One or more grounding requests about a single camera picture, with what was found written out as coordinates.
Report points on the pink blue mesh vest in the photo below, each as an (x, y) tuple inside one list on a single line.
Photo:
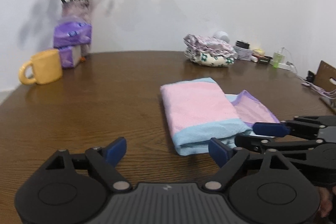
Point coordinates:
[(198, 110)]

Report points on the black red gift box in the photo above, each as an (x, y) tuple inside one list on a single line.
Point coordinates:
[(261, 59)]

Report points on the folded green flower garment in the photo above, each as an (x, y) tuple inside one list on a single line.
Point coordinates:
[(208, 60)]

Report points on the person's right hand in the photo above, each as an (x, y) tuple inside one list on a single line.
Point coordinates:
[(326, 201)]

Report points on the yellow sticky note stack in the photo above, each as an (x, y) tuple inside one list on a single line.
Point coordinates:
[(259, 51)]

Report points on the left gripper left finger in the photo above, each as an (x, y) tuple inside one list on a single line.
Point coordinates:
[(72, 187)]

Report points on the lower purple tissue pack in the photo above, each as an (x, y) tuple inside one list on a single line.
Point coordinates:
[(70, 56)]

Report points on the white astronaut speaker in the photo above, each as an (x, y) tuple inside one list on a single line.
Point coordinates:
[(221, 35)]

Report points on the purple textured vase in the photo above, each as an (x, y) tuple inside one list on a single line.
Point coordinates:
[(77, 11)]

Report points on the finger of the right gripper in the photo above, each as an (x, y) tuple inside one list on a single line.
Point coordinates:
[(261, 144), (288, 126)]

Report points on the wooden chair back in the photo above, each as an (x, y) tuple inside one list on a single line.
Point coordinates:
[(325, 77)]

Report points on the green spray bottle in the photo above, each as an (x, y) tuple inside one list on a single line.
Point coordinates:
[(277, 59)]

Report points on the folded pink floral garment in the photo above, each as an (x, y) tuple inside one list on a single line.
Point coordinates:
[(196, 45)]

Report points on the purple tissue pack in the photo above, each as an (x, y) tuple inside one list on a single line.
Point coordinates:
[(70, 56), (72, 34)]

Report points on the upper purple tissue pack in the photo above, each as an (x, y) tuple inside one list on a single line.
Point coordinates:
[(72, 34)]

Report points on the yellow ceramic mug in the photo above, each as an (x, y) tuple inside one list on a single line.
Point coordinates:
[(42, 68)]

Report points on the black charger on tin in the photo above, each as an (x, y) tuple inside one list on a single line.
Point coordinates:
[(242, 44)]

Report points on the black phone holder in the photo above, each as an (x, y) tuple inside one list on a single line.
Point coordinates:
[(310, 77)]

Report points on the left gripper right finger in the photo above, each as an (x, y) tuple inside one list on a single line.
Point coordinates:
[(267, 189)]

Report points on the white power strip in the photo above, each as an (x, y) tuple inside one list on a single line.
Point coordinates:
[(284, 66)]

